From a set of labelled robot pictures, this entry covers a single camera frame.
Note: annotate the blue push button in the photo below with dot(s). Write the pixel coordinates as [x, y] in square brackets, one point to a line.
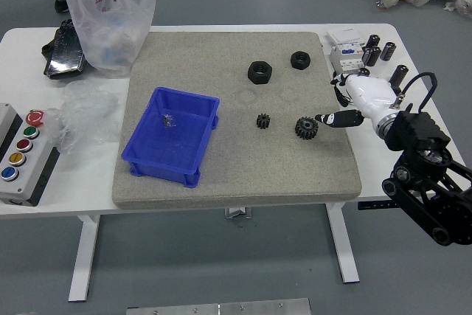
[8, 173]

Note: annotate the white plastic bag red print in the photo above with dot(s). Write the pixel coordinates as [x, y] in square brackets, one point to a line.
[110, 34]

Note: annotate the black cylindrical capacitor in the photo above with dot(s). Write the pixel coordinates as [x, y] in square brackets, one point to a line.
[399, 74]
[365, 55]
[364, 71]
[388, 51]
[373, 40]
[375, 56]

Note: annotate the white circuit breaker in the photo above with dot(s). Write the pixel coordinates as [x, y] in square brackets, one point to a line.
[344, 58]

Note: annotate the grey metal plate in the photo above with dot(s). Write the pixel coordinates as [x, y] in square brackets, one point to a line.
[217, 307]

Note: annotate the red emergency stop button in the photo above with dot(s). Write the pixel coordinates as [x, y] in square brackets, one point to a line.
[35, 117]

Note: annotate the metal bracket under table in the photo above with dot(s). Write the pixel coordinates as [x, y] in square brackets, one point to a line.
[237, 212]

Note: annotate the small bag of screws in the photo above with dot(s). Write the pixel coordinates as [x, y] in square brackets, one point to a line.
[169, 120]

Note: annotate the small black gear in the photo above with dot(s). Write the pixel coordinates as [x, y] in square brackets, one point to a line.
[262, 121]

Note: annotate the grey button control box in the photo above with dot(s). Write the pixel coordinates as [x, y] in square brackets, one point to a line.
[29, 182]

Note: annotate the red push button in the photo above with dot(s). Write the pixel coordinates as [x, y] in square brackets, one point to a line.
[24, 145]

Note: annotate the grey-brown mat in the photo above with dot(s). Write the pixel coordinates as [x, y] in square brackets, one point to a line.
[239, 167]

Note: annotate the blue plastic box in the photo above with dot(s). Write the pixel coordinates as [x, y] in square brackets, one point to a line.
[166, 145]

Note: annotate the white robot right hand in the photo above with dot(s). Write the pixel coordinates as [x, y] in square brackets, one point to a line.
[370, 95]

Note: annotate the yellow push button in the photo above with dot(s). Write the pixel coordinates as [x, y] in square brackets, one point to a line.
[16, 158]

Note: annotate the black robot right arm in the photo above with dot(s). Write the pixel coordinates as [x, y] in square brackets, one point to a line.
[416, 134]

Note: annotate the white table leg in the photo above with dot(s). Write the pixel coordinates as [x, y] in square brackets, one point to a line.
[343, 245]
[83, 256]

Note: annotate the big black hex nut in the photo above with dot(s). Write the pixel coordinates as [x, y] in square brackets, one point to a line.
[260, 72]

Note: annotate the green push button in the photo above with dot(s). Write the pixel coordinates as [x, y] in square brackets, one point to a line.
[30, 132]

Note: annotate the black perforated bar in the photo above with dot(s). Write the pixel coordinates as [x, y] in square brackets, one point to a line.
[374, 205]

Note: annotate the big black gear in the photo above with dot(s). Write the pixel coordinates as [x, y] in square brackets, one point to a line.
[305, 128]

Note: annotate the clear crumpled plastic bag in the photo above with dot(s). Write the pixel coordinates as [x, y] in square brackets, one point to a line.
[86, 112]

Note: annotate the small black hex nut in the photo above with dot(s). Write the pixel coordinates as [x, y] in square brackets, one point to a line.
[300, 59]

